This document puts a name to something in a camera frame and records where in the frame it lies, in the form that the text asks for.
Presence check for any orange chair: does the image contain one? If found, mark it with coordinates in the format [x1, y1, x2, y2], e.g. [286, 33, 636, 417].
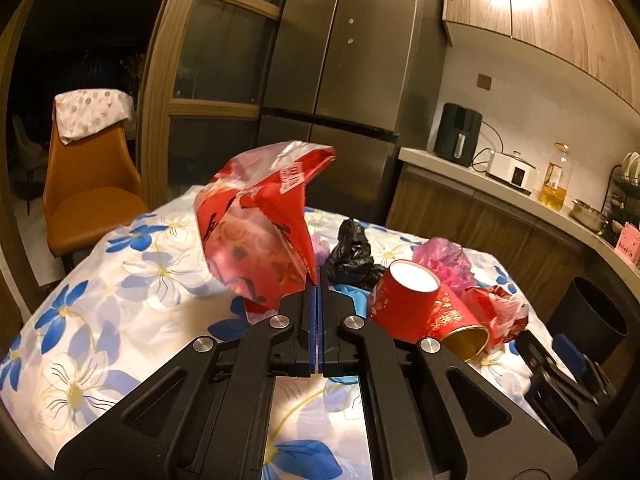
[42, 122, 151, 271]

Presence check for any blue floral tablecloth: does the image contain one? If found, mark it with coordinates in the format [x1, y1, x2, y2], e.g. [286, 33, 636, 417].
[0, 185, 576, 480]

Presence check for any blue plastic bag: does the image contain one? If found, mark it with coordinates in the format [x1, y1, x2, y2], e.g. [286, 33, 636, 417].
[332, 282, 371, 318]

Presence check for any black air fryer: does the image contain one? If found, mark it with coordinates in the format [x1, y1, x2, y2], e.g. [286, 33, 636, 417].
[433, 103, 483, 167]

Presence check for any red crumpled wrapper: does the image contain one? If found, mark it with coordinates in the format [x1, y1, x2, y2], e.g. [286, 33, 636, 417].
[462, 285, 530, 348]

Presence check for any black dish rack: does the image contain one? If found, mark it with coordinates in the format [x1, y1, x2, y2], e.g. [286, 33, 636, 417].
[602, 152, 640, 246]

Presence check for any black plastic bag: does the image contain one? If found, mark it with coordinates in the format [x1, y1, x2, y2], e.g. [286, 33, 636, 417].
[325, 218, 386, 291]

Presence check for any red paper cup gold inside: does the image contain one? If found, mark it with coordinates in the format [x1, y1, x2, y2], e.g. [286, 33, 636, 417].
[425, 284, 490, 363]

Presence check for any black trash bin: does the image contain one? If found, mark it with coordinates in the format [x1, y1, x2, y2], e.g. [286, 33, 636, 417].
[546, 276, 628, 366]

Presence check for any wooden wall cabinet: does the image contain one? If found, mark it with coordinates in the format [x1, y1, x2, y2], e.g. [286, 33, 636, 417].
[442, 0, 640, 111]

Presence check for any red printed plastic bag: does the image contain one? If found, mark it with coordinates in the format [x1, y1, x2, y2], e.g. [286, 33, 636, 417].
[192, 141, 336, 316]

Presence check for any pink plastic bag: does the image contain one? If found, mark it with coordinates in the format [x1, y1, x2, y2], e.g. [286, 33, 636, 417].
[412, 241, 473, 288]

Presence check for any pink utensil box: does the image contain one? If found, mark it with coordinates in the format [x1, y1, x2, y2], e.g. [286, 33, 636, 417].
[618, 222, 640, 266]

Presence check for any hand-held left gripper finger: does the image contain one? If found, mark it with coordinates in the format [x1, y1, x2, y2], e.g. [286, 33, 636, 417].
[54, 282, 319, 480]
[319, 267, 576, 480]

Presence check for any purple plastic bag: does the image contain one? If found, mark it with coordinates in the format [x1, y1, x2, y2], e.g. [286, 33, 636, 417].
[311, 232, 331, 267]

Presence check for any red paper cup white inside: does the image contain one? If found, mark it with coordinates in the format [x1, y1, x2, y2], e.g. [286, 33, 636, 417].
[367, 259, 442, 343]

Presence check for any steel bowl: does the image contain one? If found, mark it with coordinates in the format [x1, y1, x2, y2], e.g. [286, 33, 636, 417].
[571, 198, 608, 232]

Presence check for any wooden glass-door cabinet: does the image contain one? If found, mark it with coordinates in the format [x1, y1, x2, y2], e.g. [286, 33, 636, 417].
[137, 0, 296, 206]

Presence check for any white electric cooker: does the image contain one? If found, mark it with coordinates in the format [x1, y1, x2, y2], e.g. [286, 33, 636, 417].
[486, 149, 538, 192]

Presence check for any appliance power cable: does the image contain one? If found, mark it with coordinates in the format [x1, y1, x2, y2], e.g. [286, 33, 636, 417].
[470, 124, 503, 171]

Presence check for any cooking oil bottle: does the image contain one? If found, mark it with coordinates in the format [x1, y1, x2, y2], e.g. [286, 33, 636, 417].
[540, 142, 572, 211]

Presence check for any kitchen counter cabinet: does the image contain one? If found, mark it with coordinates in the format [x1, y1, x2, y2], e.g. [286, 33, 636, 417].
[385, 147, 640, 331]

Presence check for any polka dot cloth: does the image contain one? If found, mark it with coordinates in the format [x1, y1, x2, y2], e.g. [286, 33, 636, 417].
[54, 88, 135, 145]

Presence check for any steel refrigerator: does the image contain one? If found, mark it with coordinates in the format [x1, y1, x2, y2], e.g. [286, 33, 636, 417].
[257, 0, 448, 226]

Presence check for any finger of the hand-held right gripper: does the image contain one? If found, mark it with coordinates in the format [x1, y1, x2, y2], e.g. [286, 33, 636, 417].
[557, 335, 621, 396]
[515, 332, 598, 405]

